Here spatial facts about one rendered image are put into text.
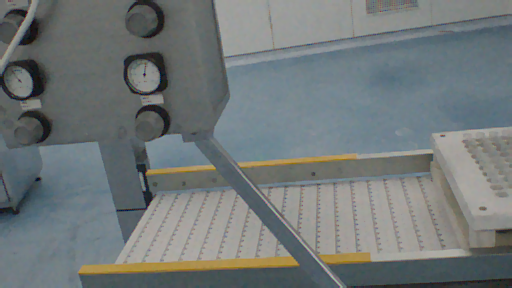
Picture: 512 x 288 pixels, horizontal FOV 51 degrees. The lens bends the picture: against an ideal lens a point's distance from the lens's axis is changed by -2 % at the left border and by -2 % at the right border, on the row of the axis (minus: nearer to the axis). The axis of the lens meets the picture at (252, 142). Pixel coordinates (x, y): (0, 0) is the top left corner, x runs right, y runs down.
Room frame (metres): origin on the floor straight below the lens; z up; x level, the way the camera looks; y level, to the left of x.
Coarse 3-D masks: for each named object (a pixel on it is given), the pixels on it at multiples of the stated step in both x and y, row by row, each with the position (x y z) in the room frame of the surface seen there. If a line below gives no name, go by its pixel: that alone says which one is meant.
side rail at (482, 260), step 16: (384, 256) 0.49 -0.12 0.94; (400, 256) 0.49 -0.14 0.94; (416, 256) 0.48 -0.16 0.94; (432, 256) 0.48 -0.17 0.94; (448, 256) 0.47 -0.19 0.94; (464, 256) 0.47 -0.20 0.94; (480, 256) 0.46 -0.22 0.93; (496, 256) 0.46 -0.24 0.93; (160, 272) 0.53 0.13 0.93; (176, 272) 0.52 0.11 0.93; (192, 272) 0.52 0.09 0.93; (208, 272) 0.52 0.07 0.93; (224, 272) 0.51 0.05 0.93; (240, 272) 0.51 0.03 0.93; (256, 272) 0.51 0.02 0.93; (272, 272) 0.50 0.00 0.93; (288, 272) 0.50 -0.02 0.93; (304, 272) 0.50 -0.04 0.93; (336, 272) 0.49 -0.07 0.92; (352, 272) 0.49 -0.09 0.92; (368, 272) 0.48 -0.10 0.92; (384, 272) 0.48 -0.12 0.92; (400, 272) 0.48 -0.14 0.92; (416, 272) 0.48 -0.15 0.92; (432, 272) 0.47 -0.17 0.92; (448, 272) 0.47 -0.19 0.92; (464, 272) 0.47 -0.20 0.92; (480, 272) 0.46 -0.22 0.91; (496, 272) 0.46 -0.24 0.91
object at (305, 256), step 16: (208, 144) 0.52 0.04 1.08; (224, 160) 0.51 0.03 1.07; (224, 176) 0.51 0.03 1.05; (240, 176) 0.49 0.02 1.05; (240, 192) 0.49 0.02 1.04; (256, 192) 0.48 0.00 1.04; (256, 208) 0.48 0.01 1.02; (272, 208) 0.47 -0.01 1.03; (272, 224) 0.47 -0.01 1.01; (288, 224) 0.46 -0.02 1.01; (288, 240) 0.45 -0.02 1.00; (304, 240) 0.44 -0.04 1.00; (304, 256) 0.44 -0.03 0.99; (320, 272) 0.43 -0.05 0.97
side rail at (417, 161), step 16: (352, 160) 0.75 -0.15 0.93; (368, 160) 0.75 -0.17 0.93; (384, 160) 0.74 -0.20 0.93; (400, 160) 0.74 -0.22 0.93; (416, 160) 0.74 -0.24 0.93; (432, 160) 0.73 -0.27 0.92; (160, 176) 0.81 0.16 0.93; (176, 176) 0.80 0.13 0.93; (192, 176) 0.80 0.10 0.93; (208, 176) 0.79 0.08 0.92; (256, 176) 0.78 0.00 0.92; (272, 176) 0.77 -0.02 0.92; (288, 176) 0.77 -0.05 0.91; (304, 176) 0.77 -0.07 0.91; (320, 176) 0.76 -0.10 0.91; (336, 176) 0.76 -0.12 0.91; (352, 176) 0.75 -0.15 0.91; (368, 176) 0.75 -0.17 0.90
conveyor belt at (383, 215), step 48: (192, 192) 0.79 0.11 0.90; (288, 192) 0.74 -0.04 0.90; (336, 192) 0.72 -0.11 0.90; (384, 192) 0.70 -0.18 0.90; (432, 192) 0.68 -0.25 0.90; (144, 240) 0.66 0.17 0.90; (192, 240) 0.64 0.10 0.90; (240, 240) 0.63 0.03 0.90; (336, 240) 0.59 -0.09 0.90; (384, 240) 0.57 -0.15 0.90; (432, 240) 0.56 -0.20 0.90
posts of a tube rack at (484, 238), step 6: (438, 162) 0.70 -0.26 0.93; (438, 168) 0.70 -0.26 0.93; (474, 234) 0.49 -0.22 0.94; (480, 234) 0.49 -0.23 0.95; (486, 234) 0.48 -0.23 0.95; (492, 234) 0.49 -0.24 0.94; (474, 240) 0.49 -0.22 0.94; (480, 240) 0.49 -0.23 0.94; (486, 240) 0.48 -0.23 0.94; (492, 240) 0.49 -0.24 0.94; (474, 246) 0.49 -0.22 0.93; (480, 246) 0.49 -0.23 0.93; (486, 246) 0.48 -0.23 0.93; (492, 246) 0.49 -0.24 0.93
